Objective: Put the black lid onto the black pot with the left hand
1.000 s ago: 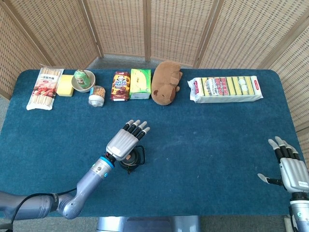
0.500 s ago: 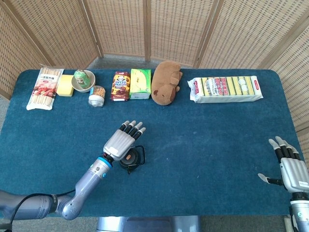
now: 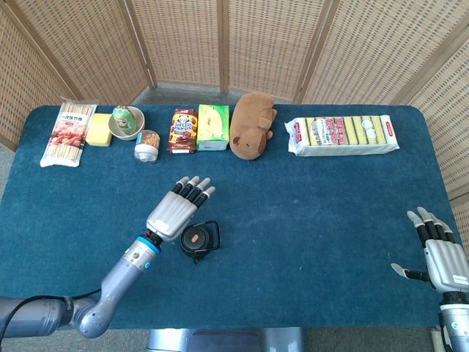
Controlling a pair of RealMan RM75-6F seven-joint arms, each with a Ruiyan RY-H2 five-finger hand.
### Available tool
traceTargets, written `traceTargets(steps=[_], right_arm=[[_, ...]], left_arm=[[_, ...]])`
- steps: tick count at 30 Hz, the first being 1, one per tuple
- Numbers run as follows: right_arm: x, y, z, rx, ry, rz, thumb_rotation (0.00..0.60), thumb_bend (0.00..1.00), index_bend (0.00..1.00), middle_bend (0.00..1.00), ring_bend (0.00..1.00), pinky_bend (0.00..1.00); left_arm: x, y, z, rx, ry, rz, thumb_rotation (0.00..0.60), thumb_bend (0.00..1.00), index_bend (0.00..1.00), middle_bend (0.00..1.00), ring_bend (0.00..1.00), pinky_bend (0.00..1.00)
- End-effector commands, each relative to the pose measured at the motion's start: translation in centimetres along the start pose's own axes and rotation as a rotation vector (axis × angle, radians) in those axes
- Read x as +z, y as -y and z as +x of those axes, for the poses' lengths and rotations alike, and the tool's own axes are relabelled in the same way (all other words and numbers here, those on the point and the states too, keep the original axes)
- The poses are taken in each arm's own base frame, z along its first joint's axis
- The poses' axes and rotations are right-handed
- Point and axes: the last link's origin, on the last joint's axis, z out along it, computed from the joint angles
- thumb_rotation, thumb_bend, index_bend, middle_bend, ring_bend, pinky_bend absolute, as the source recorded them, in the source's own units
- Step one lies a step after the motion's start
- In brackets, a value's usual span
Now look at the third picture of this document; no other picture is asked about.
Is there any green tissue box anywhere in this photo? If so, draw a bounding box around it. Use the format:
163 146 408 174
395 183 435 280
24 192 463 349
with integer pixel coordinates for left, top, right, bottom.
196 104 231 152

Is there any wicker folding screen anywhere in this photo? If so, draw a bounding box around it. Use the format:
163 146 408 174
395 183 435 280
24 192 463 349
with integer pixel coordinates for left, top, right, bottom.
0 0 469 235

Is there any white ceramic bowl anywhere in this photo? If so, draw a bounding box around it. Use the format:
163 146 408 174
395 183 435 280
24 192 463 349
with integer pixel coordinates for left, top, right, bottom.
108 106 146 142

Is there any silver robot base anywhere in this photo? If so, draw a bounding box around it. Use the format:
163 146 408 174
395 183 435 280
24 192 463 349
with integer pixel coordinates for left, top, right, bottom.
146 327 305 352

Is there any bamboo skewers pack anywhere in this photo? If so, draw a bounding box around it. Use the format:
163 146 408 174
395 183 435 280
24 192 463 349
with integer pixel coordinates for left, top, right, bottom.
39 101 98 169

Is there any Hello Panda biscuit box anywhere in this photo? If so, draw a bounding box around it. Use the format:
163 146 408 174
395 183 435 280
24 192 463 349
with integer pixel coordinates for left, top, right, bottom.
167 107 199 154

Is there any packaged sponge multipack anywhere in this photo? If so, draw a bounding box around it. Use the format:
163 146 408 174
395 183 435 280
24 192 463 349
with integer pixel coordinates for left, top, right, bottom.
284 114 401 158

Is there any yellow sponge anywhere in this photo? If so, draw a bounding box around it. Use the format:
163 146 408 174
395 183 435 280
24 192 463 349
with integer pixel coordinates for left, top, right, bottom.
85 112 114 147

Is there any black teapot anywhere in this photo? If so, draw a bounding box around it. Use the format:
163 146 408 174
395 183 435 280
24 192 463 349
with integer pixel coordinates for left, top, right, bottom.
180 219 221 265

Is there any black teapot lid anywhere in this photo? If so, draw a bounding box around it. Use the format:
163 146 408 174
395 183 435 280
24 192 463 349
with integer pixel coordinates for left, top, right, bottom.
184 226 206 249

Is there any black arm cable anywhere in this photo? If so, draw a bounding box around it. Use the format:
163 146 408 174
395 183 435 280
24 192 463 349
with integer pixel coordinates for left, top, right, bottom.
0 288 102 337

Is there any clear plastic snack jar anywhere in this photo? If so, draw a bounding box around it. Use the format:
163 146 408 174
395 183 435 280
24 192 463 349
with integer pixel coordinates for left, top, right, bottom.
133 129 161 164

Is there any blue table cloth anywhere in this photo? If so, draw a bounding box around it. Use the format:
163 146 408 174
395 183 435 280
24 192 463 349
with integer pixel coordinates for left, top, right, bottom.
0 104 463 331

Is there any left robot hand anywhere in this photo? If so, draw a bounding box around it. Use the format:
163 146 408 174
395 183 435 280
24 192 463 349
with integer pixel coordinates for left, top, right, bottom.
145 175 216 243

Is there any brown capybara plush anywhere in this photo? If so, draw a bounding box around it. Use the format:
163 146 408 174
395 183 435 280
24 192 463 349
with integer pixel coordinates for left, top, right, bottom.
229 92 278 161

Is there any green doll figurine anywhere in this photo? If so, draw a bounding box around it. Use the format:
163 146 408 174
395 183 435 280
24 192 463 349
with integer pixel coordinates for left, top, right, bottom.
111 105 139 136

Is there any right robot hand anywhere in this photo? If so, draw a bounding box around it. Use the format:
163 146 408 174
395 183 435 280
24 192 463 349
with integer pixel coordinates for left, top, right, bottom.
390 206 469 293

